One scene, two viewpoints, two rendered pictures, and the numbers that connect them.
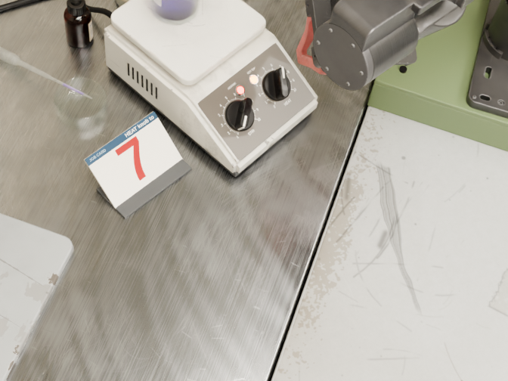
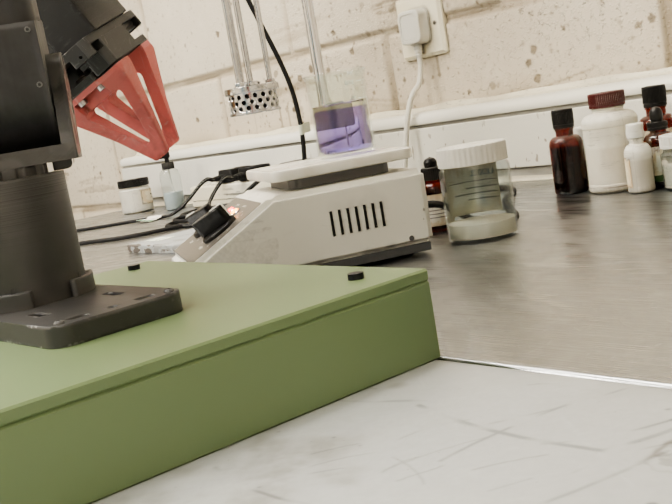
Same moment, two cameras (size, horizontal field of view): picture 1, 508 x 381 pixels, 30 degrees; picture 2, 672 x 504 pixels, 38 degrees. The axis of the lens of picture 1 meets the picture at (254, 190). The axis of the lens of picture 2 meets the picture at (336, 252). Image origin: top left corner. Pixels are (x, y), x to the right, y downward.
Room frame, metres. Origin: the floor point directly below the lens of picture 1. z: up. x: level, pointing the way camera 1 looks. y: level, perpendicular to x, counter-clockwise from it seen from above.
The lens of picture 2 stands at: (1.18, -0.54, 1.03)
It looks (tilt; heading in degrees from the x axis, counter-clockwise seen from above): 8 degrees down; 130
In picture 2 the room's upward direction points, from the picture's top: 10 degrees counter-clockwise
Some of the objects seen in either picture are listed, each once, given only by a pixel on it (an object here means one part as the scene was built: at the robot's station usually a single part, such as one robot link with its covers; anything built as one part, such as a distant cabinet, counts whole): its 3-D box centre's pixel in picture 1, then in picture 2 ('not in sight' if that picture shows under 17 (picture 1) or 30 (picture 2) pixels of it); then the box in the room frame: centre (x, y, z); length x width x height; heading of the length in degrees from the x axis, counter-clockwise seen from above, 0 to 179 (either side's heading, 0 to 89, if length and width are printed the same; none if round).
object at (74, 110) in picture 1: (81, 103); not in sight; (0.57, 0.20, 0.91); 0.06 x 0.06 x 0.02
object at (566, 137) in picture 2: not in sight; (566, 151); (0.72, 0.41, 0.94); 0.04 x 0.04 x 0.09
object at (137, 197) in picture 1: (139, 164); not in sight; (0.51, 0.12, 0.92); 0.09 x 0.06 x 0.04; 142
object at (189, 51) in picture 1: (188, 21); (325, 164); (0.65, 0.10, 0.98); 0.12 x 0.12 x 0.01; 55
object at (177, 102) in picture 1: (205, 62); (305, 220); (0.63, 0.07, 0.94); 0.22 x 0.13 x 0.08; 55
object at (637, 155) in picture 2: not in sight; (638, 157); (0.81, 0.37, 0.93); 0.03 x 0.03 x 0.07
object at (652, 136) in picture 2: not in sight; (659, 146); (0.82, 0.40, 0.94); 0.03 x 0.03 x 0.08
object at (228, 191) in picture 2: not in sight; (266, 188); (0.08, 0.62, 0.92); 0.40 x 0.06 x 0.04; 169
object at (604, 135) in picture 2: not in sight; (611, 141); (0.77, 0.40, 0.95); 0.06 x 0.06 x 0.10
